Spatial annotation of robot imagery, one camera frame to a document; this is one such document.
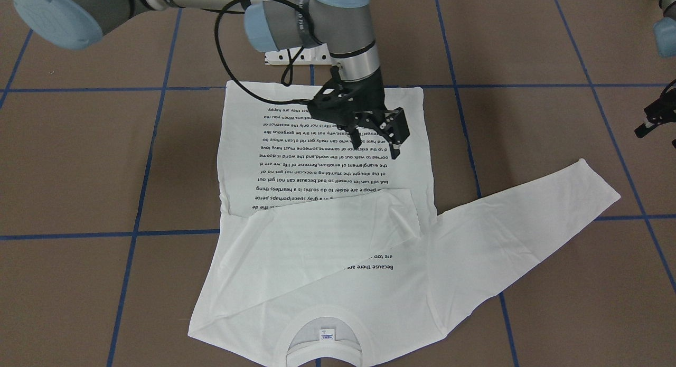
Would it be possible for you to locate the white long-sleeve printed shirt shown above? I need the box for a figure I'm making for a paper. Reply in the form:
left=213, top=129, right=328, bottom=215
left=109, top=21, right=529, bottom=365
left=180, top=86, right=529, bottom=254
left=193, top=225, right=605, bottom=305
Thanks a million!
left=188, top=81, right=619, bottom=366

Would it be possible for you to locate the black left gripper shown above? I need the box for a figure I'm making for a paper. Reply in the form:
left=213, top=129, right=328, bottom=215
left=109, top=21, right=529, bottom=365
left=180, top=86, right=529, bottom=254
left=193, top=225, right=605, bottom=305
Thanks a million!
left=635, top=80, right=675, bottom=139

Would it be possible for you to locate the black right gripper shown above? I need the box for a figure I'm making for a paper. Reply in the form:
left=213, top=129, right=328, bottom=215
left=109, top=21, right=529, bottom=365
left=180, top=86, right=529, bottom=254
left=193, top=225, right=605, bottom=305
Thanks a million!
left=307, top=71, right=410, bottom=160

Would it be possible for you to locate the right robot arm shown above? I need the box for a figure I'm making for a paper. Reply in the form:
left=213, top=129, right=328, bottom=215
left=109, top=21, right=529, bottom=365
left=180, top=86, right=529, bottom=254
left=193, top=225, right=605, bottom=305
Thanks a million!
left=13, top=0, right=410, bottom=158

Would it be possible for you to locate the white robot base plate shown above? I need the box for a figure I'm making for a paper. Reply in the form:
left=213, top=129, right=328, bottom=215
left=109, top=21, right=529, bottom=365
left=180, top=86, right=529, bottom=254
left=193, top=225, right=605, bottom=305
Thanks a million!
left=264, top=44, right=333, bottom=65

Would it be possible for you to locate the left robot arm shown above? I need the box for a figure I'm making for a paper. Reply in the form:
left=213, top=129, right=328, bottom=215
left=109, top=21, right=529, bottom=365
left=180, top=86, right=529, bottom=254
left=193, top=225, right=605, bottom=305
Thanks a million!
left=634, top=0, right=675, bottom=138

